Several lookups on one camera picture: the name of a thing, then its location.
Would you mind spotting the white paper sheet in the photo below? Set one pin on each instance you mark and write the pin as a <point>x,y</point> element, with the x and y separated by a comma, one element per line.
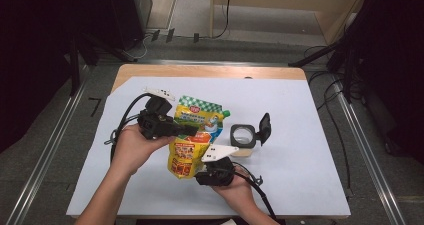
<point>300,171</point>

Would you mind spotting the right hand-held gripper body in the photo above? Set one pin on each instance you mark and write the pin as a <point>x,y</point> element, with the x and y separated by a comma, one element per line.
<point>220,171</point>

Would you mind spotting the metal floor rail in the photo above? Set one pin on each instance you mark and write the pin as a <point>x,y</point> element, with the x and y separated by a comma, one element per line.
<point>366,151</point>
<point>43,158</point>

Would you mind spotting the yellow spouted refill pouch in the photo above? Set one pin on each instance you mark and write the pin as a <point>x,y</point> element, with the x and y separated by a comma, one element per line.
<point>190,151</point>

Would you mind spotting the person's right hand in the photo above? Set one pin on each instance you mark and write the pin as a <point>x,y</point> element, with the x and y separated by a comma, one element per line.
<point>240,195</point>

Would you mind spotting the person's left hand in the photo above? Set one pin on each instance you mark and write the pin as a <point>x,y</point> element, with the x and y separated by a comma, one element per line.
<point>133,148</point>

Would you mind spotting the clear jar with black lid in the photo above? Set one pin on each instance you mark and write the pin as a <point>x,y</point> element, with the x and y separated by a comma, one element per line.
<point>248,144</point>

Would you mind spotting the light wooden platform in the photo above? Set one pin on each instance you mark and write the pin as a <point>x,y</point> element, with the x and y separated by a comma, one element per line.
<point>333,15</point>

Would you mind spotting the dark cabinet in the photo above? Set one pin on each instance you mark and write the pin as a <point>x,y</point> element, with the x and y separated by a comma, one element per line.
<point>128,15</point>

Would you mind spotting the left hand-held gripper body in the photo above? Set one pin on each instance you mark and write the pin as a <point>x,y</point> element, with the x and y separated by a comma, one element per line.
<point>156,125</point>

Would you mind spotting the black stand legs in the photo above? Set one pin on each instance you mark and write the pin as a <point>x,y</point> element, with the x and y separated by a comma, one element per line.
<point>75,68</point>
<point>340,58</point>

